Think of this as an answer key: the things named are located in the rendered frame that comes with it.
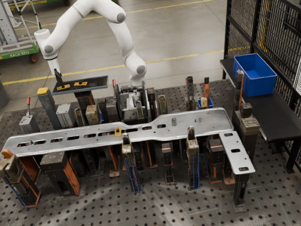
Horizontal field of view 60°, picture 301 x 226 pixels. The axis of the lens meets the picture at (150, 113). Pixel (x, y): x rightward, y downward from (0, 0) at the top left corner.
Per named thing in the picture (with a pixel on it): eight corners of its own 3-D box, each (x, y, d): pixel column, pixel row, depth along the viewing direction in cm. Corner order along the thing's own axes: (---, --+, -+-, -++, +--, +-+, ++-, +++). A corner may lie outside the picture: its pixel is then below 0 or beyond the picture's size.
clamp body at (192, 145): (187, 191, 152) (185, 151, 130) (184, 175, 161) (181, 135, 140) (202, 189, 152) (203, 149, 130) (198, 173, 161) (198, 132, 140)
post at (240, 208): (234, 213, 138) (240, 180, 120) (228, 195, 147) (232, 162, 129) (247, 211, 138) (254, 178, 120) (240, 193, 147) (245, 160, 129)
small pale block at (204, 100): (201, 142, 181) (201, 100, 158) (200, 139, 183) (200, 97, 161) (206, 141, 181) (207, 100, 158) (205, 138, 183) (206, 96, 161)
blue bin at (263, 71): (247, 97, 161) (250, 79, 153) (231, 72, 185) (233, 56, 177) (273, 93, 161) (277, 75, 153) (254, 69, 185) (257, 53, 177)
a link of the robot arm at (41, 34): (58, 53, 153) (55, 47, 160) (49, 31, 145) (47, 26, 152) (43, 57, 151) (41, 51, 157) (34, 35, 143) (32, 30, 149)
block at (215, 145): (208, 185, 153) (209, 153, 136) (204, 170, 162) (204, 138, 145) (224, 183, 153) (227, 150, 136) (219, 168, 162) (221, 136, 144)
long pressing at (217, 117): (-5, 163, 148) (-7, 162, 147) (9, 136, 165) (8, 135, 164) (235, 132, 145) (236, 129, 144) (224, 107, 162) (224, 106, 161)
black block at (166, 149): (165, 188, 156) (160, 155, 137) (162, 174, 164) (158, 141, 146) (178, 186, 155) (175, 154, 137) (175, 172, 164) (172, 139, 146)
